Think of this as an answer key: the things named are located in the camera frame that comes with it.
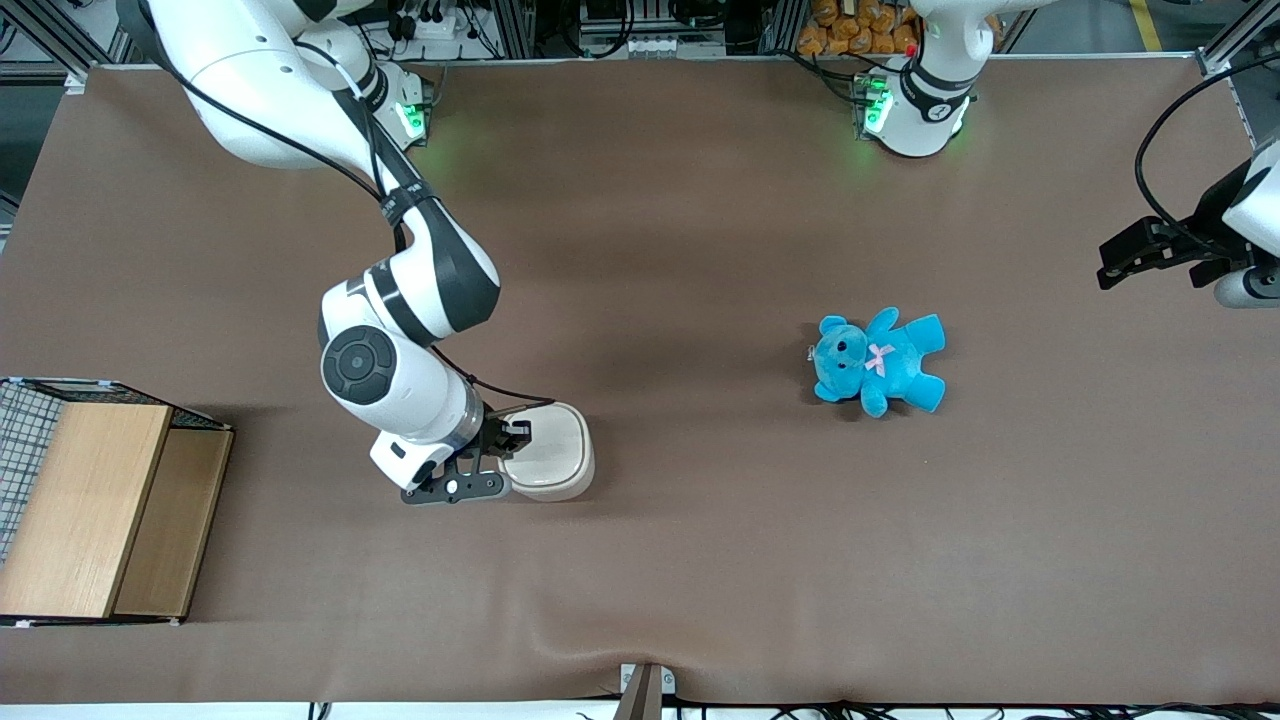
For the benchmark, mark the darker wooden board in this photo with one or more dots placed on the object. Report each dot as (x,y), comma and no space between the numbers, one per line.
(170,530)

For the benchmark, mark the blue teddy bear pink bow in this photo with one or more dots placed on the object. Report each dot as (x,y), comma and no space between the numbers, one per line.
(895,365)

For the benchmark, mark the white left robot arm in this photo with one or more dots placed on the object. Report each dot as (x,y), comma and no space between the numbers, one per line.
(925,110)

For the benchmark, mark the white power strip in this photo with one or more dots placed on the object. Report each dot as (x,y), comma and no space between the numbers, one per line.
(435,25)

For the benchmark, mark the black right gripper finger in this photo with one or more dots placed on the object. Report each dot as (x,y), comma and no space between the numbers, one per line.
(510,432)
(470,487)

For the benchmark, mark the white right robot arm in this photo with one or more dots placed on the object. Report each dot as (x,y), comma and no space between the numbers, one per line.
(250,90)

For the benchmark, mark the aluminium frame post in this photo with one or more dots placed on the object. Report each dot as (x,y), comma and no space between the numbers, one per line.
(78,78)
(1215,55)

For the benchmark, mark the white square trash can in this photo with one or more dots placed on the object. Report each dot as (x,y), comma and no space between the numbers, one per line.
(560,450)

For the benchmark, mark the white connector block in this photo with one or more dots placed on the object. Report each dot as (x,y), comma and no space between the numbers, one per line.
(645,46)

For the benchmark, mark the brown table cover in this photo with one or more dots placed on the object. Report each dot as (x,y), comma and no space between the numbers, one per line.
(700,250)

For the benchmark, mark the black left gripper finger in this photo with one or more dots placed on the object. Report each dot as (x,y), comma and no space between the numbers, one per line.
(1150,245)
(1215,272)

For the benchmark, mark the grey camera stand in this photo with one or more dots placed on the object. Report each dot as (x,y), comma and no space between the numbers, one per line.
(645,695)

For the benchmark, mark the light wooden board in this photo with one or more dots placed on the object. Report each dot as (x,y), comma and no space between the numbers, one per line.
(80,510)

